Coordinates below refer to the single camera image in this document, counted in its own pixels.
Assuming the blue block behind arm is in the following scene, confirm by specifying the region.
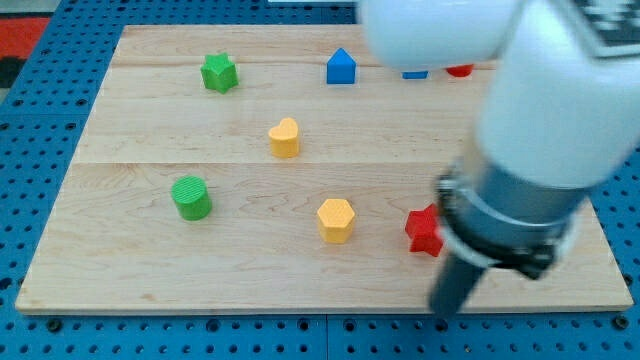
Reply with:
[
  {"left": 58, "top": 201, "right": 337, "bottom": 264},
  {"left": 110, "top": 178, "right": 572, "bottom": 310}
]
[{"left": 402, "top": 71, "right": 429, "bottom": 80}]

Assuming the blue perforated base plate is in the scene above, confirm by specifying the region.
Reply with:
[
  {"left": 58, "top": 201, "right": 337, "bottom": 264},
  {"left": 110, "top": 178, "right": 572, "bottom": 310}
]
[{"left": 1, "top": 0, "right": 639, "bottom": 359}]

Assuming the yellow hexagon block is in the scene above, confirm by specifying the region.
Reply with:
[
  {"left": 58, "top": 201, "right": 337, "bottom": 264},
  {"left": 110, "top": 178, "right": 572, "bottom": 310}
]
[{"left": 316, "top": 198, "right": 356, "bottom": 244}]

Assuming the blue house-shaped block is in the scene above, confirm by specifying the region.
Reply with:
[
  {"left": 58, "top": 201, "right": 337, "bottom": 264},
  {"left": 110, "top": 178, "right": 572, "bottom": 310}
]
[{"left": 326, "top": 48, "right": 357, "bottom": 84}]

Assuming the red star block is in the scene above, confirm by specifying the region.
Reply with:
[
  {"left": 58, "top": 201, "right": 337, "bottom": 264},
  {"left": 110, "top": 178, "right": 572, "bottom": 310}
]
[{"left": 405, "top": 203, "right": 444, "bottom": 257}]

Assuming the green star block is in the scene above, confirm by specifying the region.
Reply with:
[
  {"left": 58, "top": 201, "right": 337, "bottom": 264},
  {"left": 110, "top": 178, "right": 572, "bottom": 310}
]
[{"left": 200, "top": 52, "right": 239, "bottom": 94}]

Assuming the green cylinder block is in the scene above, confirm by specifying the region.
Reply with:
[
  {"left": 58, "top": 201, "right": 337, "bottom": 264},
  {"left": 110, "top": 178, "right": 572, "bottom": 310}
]
[{"left": 171, "top": 176, "right": 212, "bottom": 221}]

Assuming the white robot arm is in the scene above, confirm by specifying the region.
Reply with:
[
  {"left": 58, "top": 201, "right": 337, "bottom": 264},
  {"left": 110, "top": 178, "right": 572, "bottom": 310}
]
[{"left": 358, "top": 0, "right": 639, "bottom": 189}]

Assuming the yellow heart block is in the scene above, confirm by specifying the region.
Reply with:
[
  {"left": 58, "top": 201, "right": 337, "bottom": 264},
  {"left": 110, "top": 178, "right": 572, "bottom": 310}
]
[{"left": 268, "top": 117, "right": 300, "bottom": 158}]

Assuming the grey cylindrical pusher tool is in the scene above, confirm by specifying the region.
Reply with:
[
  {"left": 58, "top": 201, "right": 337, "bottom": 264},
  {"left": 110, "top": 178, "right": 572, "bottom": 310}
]
[{"left": 428, "top": 140, "right": 587, "bottom": 317}]

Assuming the red block behind arm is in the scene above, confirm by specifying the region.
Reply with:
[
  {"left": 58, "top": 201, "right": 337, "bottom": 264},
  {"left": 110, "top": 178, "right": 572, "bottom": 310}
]
[{"left": 446, "top": 64, "right": 474, "bottom": 78}]

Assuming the wooden board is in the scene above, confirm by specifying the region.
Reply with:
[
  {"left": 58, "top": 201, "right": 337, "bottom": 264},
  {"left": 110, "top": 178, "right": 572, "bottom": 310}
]
[{"left": 14, "top": 24, "right": 635, "bottom": 316}]

